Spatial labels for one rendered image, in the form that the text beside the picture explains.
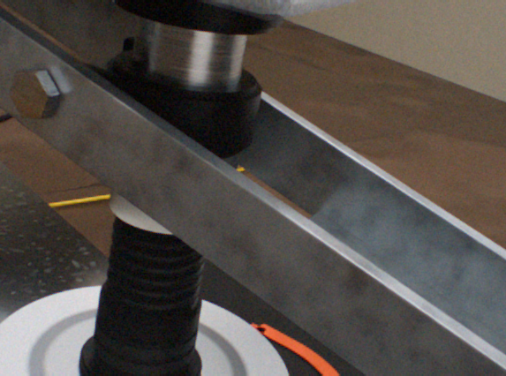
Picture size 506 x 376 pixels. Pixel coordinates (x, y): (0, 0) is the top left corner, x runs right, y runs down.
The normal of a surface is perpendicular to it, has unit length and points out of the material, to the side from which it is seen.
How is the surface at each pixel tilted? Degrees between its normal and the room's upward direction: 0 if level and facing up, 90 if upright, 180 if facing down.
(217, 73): 90
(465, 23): 90
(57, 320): 0
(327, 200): 90
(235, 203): 90
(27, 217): 0
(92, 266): 0
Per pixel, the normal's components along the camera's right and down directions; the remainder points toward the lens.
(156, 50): -0.53, 0.25
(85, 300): 0.18, -0.90
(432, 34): -0.72, 0.15
